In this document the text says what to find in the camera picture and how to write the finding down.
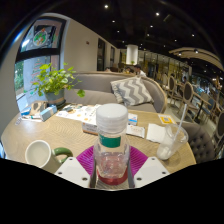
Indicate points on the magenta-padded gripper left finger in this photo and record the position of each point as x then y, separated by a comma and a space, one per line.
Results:
76, 171

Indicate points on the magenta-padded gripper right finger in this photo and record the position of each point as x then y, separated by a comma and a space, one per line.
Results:
150, 171

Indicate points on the clear plastic water bottle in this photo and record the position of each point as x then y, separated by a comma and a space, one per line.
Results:
111, 156

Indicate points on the clear plastic cup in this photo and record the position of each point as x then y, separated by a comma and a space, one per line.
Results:
170, 146

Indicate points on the white paper napkin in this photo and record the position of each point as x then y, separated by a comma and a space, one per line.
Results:
155, 133

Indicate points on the white cardboard tissue box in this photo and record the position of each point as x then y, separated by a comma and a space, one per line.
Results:
89, 128

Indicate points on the yellow printed card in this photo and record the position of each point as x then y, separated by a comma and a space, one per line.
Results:
166, 119

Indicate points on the small white blue box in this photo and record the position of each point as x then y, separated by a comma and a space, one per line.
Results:
133, 119

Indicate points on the printed leaflet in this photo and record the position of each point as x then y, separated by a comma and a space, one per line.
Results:
78, 113

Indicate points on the dark grey tufted armchair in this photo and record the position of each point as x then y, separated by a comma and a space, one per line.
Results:
201, 143

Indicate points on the small light blue box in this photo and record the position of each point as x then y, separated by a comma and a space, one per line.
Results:
48, 113

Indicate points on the white drinking straw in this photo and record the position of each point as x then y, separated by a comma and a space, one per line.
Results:
182, 115

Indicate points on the grey chevron pillow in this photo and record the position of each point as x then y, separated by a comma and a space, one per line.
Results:
131, 91

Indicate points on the grey curved sofa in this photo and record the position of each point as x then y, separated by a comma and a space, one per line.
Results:
96, 86

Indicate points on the group of dining chairs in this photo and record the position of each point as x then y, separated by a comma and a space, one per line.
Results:
188, 91

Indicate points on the potted green plant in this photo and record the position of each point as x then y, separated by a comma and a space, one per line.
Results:
53, 81

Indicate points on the person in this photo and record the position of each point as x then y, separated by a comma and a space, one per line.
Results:
140, 71

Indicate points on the group of ceiling lights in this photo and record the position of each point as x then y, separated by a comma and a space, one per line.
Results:
157, 14

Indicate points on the framed wall poster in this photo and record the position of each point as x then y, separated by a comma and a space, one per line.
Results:
43, 35

